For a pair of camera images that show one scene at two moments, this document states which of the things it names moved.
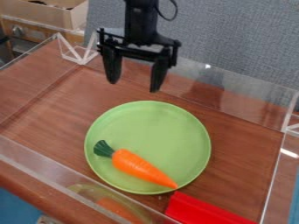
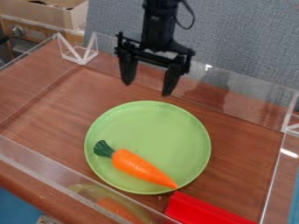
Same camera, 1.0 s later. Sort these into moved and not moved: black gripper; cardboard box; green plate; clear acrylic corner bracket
Moved: black gripper
Not moved: cardboard box; green plate; clear acrylic corner bracket
